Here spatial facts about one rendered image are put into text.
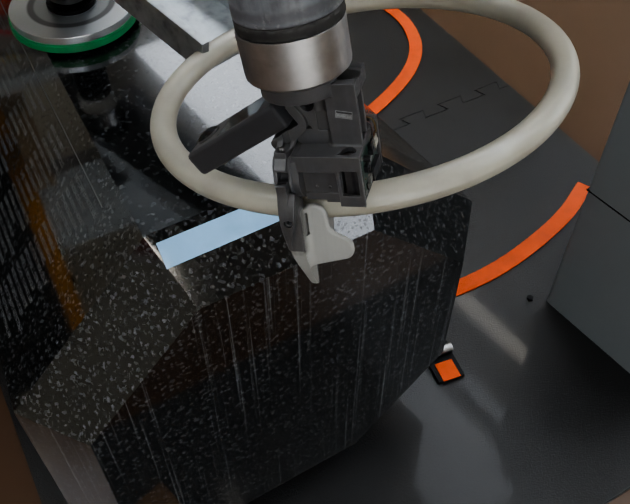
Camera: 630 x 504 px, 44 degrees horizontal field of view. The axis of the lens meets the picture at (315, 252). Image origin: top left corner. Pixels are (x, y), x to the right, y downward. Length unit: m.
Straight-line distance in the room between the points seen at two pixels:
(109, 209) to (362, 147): 0.56
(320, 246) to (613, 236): 1.20
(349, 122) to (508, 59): 2.27
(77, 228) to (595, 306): 1.28
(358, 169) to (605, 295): 1.37
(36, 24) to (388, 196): 0.87
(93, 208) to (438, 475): 1.01
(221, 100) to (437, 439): 0.97
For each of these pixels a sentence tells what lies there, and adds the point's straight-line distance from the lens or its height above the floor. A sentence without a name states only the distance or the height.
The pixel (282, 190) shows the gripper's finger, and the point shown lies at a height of 1.17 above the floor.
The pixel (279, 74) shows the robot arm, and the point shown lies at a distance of 0.62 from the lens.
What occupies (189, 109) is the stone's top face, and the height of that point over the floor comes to 0.87.
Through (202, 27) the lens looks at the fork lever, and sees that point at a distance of 1.13.
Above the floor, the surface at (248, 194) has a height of 1.12.
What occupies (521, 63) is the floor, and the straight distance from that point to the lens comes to 2.90.
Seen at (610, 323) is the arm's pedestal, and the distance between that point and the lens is 2.01.
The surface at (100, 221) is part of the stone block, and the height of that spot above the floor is 0.83.
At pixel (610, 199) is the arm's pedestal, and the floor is 0.44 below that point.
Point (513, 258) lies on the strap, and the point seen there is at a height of 0.02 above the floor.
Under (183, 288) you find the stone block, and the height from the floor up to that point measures 0.81.
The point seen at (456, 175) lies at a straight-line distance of 0.73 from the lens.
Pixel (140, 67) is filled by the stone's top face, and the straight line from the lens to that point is 1.36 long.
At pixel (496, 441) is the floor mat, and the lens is 1.88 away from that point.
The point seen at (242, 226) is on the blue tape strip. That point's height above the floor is 0.84.
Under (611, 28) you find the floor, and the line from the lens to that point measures 3.17.
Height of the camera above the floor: 1.66
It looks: 50 degrees down
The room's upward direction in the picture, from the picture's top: straight up
